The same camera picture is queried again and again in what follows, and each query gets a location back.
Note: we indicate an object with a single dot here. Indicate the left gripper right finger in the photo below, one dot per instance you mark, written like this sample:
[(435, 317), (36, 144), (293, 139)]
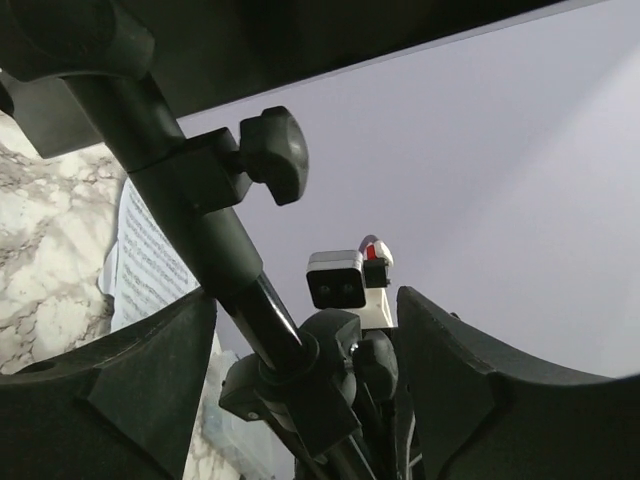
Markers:
[(486, 410)]

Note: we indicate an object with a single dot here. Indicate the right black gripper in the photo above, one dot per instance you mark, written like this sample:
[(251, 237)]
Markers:
[(378, 259)]

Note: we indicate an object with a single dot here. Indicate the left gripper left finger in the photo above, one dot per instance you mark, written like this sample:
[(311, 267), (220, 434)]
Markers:
[(120, 407)]

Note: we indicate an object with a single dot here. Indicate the sheet music page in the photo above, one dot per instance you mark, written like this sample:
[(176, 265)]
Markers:
[(142, 273)]

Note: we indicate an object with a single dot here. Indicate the black perforated music stand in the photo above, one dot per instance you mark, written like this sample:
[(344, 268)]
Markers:
[(136, 67)]

